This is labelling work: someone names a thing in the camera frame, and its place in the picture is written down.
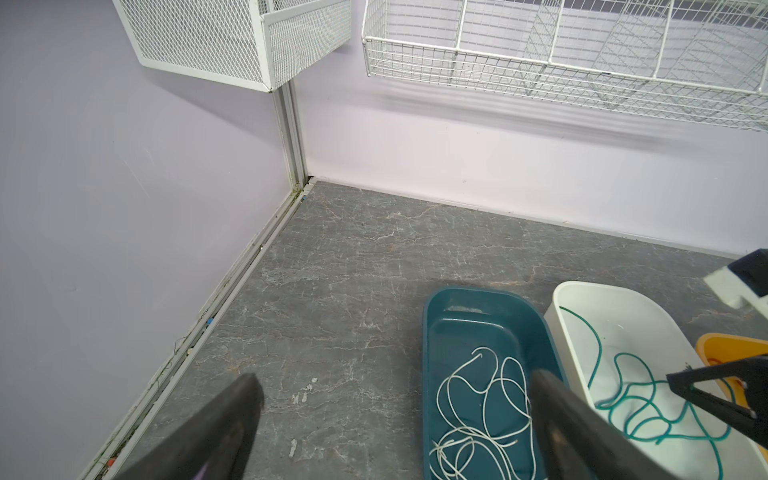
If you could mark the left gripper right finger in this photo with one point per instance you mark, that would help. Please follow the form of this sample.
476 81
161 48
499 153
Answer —
575 443

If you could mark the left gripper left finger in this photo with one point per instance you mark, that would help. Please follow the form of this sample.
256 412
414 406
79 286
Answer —
215 443

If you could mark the yellow plastic bin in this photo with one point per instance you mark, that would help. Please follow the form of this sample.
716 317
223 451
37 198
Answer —
716 348

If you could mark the white plastic bin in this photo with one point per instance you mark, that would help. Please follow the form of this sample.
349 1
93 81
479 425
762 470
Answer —
617 347

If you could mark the dark teal plastic bin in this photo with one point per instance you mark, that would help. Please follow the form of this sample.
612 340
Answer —
479 350

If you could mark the white mesh box basket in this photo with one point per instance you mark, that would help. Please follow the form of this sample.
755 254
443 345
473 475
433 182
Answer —
258 45

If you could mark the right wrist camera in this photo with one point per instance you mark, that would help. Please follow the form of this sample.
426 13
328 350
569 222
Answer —
742 282

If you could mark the white wire shelf basket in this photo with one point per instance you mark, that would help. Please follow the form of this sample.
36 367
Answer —
701 62

